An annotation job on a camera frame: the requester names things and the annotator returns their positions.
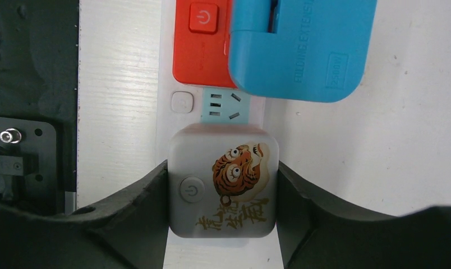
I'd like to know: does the white tiger cube adapter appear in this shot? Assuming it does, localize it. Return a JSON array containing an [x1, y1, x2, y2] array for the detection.
[[167, 123, 279, 238]]

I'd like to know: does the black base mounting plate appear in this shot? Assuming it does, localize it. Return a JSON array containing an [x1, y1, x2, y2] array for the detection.
[[0, 1, 80, 216]]

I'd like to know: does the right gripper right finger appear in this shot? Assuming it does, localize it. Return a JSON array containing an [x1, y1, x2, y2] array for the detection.
[[276, 163, 451, 268]]

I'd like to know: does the red cube socket adapter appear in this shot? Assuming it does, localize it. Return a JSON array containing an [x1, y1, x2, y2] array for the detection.
[[172, 0, 236, 89]]

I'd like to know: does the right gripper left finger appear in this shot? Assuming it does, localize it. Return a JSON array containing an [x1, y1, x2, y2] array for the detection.
[[0, 162, 169, 268]]

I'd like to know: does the white multicolour power strip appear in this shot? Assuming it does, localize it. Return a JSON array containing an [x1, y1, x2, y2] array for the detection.
[[154, 1, 283, 268]]

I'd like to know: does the blue folding plug adapter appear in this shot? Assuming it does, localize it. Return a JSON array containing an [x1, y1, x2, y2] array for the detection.
[[228, 0, 377, 103]]

